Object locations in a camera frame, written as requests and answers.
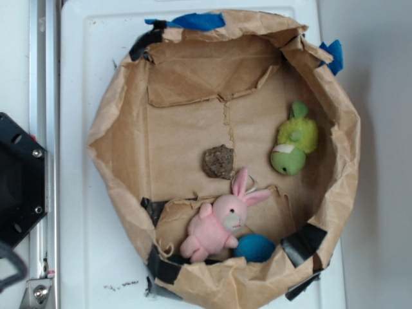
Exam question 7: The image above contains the brown grey rock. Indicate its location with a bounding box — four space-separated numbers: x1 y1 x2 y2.
202 144 234 180

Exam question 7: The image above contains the pink plush bunny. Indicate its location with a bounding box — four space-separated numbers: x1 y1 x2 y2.
180 167 271 263

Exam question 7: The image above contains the brown paper bag bin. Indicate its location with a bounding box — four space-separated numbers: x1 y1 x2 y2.
88 10 361 308

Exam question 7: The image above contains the green plush turtle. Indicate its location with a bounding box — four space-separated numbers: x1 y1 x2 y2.
270 101 319 176

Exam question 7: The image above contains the blue ball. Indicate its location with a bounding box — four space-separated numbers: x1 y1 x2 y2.
233 234 276 263

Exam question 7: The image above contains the metal key ring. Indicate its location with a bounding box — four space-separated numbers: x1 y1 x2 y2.
229 173 259 194

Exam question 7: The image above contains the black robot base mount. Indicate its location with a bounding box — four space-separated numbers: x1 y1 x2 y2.
0 113 46 248

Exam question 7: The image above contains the aluminium extrusion rail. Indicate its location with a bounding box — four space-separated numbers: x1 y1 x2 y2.
29 1 62 308

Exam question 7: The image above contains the metal corner bracket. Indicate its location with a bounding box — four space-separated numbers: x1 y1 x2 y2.
19 278 52 309

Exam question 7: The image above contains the black cable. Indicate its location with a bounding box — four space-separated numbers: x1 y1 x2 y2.
0 243 28 290

